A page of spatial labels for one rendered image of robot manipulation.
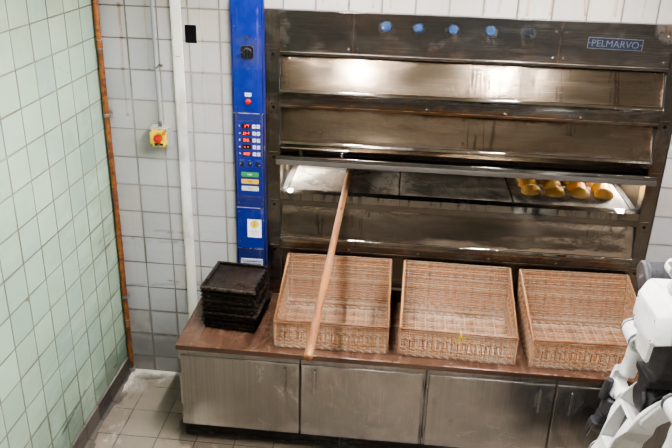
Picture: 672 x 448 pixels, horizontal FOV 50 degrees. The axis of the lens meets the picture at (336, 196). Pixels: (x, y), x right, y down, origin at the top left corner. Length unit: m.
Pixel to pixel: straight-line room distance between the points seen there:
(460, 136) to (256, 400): 1.64
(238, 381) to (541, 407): 1.46
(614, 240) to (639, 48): 0.96
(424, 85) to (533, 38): 0.54
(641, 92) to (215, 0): 2.03
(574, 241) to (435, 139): 0.89
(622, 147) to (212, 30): 2.03
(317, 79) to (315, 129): 0.25
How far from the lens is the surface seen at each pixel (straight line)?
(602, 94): 3.59
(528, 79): 3.53
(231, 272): 3.73
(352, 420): 3.70
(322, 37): 3.47
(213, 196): 3.80
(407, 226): 3.73
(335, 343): 3.50
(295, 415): 3.72
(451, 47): 3.46
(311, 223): 3.75
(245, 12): 3.47
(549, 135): 3.61
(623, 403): 2.98
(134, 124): 3.80
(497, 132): 3.57
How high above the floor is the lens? 2.58
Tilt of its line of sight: 22 degrees down
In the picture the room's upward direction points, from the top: 2 degrees clockwise
